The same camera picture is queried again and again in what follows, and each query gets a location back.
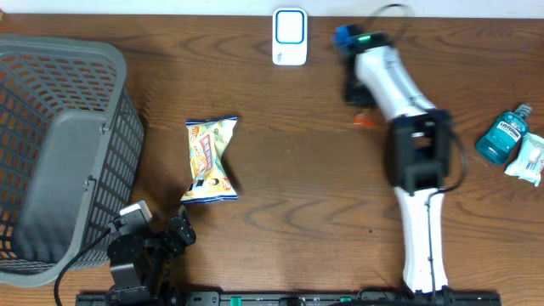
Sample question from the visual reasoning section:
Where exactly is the red orange chocolate bar wrapper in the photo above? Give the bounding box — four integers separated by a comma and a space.
354, 111, 377, 130

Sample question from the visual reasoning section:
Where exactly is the yellow snack chips bag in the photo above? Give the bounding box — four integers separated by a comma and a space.
180, 116, 238, 205

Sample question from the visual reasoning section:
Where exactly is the blue mouthwash bottle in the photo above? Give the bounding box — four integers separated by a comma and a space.
476, 104, 532, 165

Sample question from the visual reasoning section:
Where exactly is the mint green wipes pack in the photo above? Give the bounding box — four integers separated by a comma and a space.
505, 133, 544, 187

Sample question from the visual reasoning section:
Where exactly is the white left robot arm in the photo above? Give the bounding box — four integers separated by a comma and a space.
105, 207, 196, 305

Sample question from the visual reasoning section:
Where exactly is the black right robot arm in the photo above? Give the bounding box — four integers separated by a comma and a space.
332, 25, 451, 295

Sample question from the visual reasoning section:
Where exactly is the grey plastic lattice basket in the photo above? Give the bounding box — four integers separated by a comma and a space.
1, 34, 144, 287

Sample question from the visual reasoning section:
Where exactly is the black left camera cable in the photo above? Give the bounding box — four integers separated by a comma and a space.
54, 227, 114, 306

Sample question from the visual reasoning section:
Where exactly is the black camera cable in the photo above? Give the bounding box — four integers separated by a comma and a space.
365, 3, 469, 294
54, 227, 114, 306

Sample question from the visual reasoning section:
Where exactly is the black right camera cable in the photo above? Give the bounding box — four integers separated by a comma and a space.
365, 3, 469, 294

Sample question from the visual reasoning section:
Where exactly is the black mounting rail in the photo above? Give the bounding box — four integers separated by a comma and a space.
76, 288, 502, 306

